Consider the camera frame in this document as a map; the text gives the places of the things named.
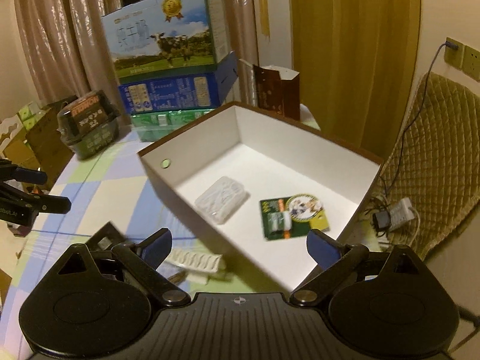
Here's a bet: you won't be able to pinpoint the grey charging cable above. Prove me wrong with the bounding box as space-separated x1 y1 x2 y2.
376 42 449 203

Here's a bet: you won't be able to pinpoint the wall socket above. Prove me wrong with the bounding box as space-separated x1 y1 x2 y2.
443 37 480 81

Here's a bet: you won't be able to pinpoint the dark red gift bag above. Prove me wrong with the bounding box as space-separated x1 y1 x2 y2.
253 65 300 121

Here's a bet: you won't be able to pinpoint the checked tablecloth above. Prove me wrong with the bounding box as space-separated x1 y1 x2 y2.
0 104 380 331

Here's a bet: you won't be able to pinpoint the black shaver box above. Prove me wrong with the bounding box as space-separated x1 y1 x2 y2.
85 222 128 251

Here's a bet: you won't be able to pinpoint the cardboard boxes at left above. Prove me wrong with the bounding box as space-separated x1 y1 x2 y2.
1 102 73 189

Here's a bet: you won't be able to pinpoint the white power strip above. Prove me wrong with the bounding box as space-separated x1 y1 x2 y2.
388 197 415 231

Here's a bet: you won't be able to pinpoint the quilted olive chair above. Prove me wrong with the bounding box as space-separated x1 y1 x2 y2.
378 72 479 258

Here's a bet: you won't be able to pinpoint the blue milk carton box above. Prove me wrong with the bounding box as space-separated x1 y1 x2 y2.
119 52 238 115

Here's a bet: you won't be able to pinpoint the clear plastic floss box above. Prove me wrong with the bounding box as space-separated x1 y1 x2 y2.
194 176 247 224

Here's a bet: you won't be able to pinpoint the cow milk carton box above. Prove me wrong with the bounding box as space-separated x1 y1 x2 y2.
102 0 231 84

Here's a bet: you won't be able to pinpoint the black power adapter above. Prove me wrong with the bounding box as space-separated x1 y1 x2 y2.
372 211 391 232

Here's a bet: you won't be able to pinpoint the yellow curtain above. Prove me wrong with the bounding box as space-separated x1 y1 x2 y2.
290 0 421 158

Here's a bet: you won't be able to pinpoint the green battery blister pack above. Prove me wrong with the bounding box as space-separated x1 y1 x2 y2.
259 193 329 241

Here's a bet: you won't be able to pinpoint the brown curtain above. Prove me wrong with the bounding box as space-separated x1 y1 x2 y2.
14 0 259 106

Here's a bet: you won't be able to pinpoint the green drink pack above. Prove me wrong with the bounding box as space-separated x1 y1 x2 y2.
130 109 212 142

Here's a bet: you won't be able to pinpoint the black instant noodle bowl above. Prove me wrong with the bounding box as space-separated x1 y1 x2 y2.
57 90 120 160

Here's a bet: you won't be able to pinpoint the brown cardboard storage box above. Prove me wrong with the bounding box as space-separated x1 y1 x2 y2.
139 102 382 292

